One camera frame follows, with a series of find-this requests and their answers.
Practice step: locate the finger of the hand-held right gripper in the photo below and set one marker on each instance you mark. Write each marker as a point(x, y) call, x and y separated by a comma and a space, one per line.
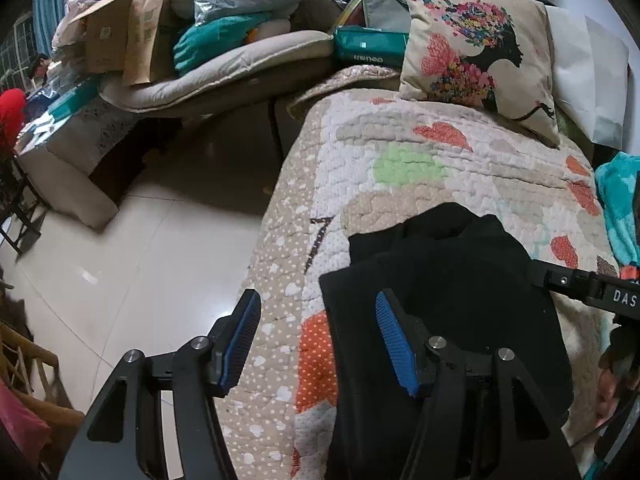
point(560, 280)

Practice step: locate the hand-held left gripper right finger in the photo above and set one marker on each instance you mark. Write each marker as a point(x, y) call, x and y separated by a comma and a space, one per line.
point(395, 345)

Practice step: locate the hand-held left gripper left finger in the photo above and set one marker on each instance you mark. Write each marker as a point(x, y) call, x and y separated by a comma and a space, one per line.
point(242, 340)

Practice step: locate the black pants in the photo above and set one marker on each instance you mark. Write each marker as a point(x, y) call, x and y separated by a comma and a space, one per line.
point(470, 270)

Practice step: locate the person's right hand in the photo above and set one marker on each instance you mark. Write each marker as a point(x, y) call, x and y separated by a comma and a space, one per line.
point(612, 385)

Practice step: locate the teal patterned fleece blanket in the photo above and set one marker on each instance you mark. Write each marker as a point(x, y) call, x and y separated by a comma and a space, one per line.
point(620, 200)

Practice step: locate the patchwork heart-print quilt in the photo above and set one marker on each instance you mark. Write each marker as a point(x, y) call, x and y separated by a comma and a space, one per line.
point(400, 160)

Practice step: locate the wooden chair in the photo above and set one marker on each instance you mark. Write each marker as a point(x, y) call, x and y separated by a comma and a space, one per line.
point(40, 400)

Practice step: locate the white paper bag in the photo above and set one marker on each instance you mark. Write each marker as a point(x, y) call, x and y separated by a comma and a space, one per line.
point(595, 70)

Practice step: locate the pink cloth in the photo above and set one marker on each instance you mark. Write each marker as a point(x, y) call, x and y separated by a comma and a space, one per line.
point(20, 420)

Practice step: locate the beige upholstered bench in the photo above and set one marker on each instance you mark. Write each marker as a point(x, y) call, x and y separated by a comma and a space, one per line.
point(70, 160)

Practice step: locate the floral silhouette print pillow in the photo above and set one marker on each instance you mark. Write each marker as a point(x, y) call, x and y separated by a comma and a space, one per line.
point(475, 45)

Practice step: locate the black metal stand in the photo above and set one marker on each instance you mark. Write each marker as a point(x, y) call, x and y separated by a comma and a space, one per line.
point(20, 210)

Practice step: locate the beige padded cushion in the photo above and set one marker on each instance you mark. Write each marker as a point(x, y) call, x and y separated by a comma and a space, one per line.
point(225, 75)

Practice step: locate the teal wipes packet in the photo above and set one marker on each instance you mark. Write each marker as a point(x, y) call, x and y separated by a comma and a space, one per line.
point(370, 47)

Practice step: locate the teal cloth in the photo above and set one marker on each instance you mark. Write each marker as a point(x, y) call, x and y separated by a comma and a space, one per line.
point(215, 42)

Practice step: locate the red garment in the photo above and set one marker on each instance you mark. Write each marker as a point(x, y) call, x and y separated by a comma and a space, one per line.
point(11, 115)

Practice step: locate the brown paper bag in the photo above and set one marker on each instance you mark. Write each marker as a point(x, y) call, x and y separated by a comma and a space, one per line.
point(147, 30)

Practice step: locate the grey fabric bag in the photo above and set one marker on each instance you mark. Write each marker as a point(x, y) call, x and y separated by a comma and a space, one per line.
point(385, 2)

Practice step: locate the cardboard box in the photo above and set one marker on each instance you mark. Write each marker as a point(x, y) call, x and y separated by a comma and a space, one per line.
point(105, 35)

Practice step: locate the white plastic bag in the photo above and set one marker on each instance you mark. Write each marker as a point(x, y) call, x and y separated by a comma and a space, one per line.
point(75, 5)

